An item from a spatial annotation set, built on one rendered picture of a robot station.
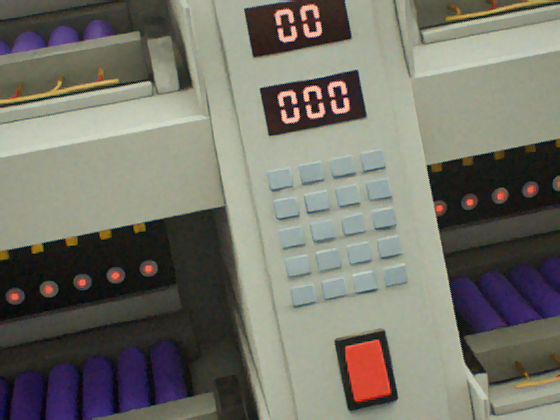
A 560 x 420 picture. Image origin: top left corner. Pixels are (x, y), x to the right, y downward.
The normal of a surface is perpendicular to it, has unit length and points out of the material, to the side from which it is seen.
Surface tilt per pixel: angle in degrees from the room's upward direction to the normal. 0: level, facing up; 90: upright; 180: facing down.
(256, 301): 90
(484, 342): 21
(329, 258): 90
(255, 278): 90
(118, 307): 111
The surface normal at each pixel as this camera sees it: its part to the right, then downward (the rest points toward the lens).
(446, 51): -0.14, -0.90
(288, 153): 0.11, 0.03
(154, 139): 0.18, 0.38
